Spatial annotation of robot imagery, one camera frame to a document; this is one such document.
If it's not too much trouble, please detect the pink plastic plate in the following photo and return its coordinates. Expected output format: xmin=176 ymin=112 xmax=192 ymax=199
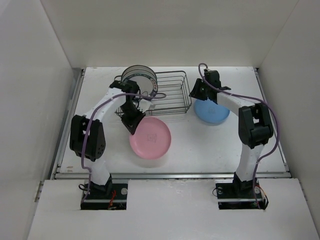
xmin=129 ymin=116 xmax=172 ymax=160

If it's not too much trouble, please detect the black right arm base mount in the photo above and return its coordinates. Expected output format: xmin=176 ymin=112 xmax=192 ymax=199
xmin=213 ymin=181 xmax=269 ymax=210

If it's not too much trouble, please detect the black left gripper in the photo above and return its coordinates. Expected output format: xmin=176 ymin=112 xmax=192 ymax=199
xmin=120 ymin=101 xmax=146 ymax=135

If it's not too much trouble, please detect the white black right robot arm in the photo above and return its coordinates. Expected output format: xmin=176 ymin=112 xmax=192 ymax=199
xmin=189 ymin=68 xmax=274 ymax=197

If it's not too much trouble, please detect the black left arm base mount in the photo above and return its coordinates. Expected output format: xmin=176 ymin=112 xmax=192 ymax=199
xmin=80 ymin=182 xmax=128 ymax=210

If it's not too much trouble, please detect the dark wire dish rack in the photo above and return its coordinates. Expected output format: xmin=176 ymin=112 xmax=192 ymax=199
xmin=114 ymin=70 xmax=193 ymax=118

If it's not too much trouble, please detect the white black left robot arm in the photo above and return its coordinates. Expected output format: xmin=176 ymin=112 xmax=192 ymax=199
xmin=69 ymin=80 xmax=146 ymax=199

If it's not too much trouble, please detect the blue plastic plate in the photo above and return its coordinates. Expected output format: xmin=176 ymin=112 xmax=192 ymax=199
xmin=193 ymin=99 xmax=230 ymax=124

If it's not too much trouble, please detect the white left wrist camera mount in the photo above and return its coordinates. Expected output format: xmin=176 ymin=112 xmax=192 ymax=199
xmin=136 ymin=99 xmax=155 ymax=113

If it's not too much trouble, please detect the aluminium front rail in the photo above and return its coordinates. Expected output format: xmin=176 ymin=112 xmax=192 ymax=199
xmin=50 ymin=171 xmax=292 ymax=180

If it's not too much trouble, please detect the white plate green patterned rim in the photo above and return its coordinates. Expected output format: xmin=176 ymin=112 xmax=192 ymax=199
xmin=121 ymin=73 xmax=159 ymax=97

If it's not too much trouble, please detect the grey rimmed plate at back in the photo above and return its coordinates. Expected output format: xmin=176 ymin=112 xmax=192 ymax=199
xmin=120 ymin=64 xmax=156 ymax=81

